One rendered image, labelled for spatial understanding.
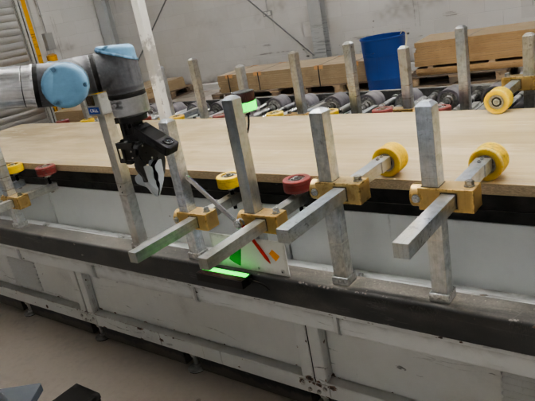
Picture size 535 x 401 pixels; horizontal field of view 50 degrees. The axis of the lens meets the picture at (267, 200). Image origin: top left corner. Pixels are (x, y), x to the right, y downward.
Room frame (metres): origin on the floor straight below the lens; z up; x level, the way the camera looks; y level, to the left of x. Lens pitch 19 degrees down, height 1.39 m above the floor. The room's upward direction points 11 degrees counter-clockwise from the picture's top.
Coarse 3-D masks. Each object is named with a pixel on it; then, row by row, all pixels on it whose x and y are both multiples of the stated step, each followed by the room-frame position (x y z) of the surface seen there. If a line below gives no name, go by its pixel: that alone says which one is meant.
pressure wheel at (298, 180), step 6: (294, 174) 1.57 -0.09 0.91; (300, 174) 1.55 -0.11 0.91; (306, 174) 1.54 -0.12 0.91; (288, 180) 1.53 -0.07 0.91; (294, 180) 1.52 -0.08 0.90; (300, 180) 1.50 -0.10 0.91; (306, 180) 1.50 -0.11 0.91; (288, 186) 1.50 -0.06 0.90; (294, 186) 1.49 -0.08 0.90; (300, 186) 1.49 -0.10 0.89; (306, 186) 1.50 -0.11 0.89; (288, 192) 1.50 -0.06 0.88; (294, 192) 1.49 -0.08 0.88; (300, 192) 1.49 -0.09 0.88; (300, 210) 1.53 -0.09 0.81
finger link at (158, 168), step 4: (152, 160) 1.42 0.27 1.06; (156, 160) 1.42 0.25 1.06; (160, 160) 1.42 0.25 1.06; (152, 164) 1.41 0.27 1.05; (156, 164) 1.41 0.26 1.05; (160, 164) 1.42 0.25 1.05; (156, 168) 1.41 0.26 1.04; (160, 168) 1.42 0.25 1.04; (156, 172) 1.41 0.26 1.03; (160, 172) 1.41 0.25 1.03; (156, 176) 1.41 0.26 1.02; (160, 176) 1.41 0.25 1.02; (156, 180) 1.41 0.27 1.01; (160, 180) 1.41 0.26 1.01; (156, 184) 1.41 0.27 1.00; (160, 184) 1.41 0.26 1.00; (160, 188) 1.40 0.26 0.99; (160, 192) 1.41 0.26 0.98
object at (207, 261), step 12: (288, 204) 1.46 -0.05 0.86; (300, 204) 1.50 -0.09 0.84; (252, 228) 1.34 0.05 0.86; (264, 228) 1.37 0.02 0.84; (228, 240) 1.29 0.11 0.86; (240, 240) 1.30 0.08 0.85; (216, 252) 1.23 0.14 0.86; (228, 252) 1.26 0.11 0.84; (204, 264) 1.21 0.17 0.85; (216, 264) 1.22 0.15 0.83
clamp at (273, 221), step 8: (264, 208) 1.43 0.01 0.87; (272, 208) 1.42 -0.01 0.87; (240, 216) 1.44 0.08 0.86; (248, 216) 1.41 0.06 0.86; (256, 216) 1.40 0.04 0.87; (264, 216) 1.38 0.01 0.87; (272, 216) 1.36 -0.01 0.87; (280, 216) 1.37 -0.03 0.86; (272, 224) 1.37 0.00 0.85; (280, 224) 1.37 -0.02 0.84; (264, 232) 1.39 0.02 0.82; (272, 232) 1.37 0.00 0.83
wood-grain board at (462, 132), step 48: (0, 144) 3.14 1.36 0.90; (48, 144) 2.85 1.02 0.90; (96, 144) 2.61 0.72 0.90; (192, 144) 2.23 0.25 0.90; (288, 144) 1.95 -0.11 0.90; (336, 144) 1.83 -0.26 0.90; (384, 144) 1.72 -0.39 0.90; (480, 144) 1.54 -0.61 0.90; (528, 144) 1.46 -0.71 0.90; (528, 192) 1.18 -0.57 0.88
